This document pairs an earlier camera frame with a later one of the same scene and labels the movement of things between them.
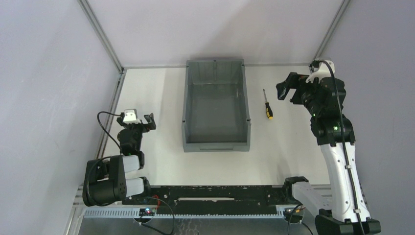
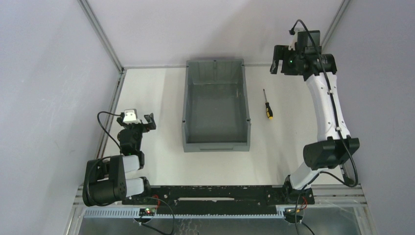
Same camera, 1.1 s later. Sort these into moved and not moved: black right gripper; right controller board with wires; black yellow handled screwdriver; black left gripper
Moved: black right gripper
Not moved: right controller board with wires; black yellow handled screwdriver; black left gripper
